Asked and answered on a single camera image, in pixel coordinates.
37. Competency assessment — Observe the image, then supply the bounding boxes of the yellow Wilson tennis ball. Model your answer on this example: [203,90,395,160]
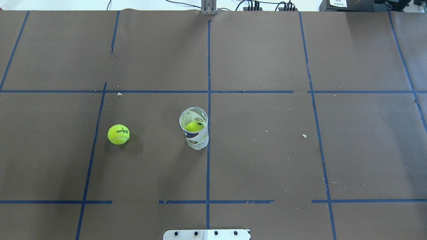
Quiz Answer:
[108,124,130,145]

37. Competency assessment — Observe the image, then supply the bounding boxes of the tennis ball inside can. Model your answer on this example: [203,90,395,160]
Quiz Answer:
[184,121,205,133]

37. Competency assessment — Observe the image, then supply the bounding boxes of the clear Wilson ball can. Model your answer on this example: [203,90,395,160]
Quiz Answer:
[179,107,209,150]

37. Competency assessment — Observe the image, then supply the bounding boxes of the black desktop computer box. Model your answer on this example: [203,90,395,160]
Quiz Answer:
[319,0,389,12]

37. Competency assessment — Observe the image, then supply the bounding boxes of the aluminium frame post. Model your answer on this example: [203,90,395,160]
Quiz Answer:
[201,0,218,15]

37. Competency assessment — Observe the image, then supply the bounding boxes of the white camera post base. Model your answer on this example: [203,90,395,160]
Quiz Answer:
[163,229,251,240]

